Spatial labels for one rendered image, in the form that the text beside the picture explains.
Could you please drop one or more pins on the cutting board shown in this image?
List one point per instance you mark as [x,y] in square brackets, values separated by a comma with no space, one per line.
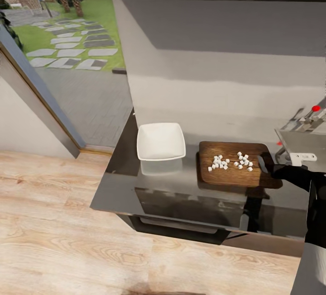
[233,176]

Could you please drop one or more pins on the fixed window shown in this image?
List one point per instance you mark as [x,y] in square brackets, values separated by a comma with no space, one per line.
[70,55]

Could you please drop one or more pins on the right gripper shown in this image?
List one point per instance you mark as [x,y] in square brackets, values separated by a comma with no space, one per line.
[285,172]

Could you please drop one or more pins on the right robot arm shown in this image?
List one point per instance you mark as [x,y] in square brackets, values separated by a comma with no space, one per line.
[311,274]

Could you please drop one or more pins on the drop in sink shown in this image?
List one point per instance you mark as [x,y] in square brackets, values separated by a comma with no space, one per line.
[307,141]

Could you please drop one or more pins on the dishwasher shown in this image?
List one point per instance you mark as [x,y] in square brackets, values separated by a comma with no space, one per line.
[178,230]

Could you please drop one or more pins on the bowl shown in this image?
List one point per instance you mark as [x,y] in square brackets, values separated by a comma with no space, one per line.
[160,142]

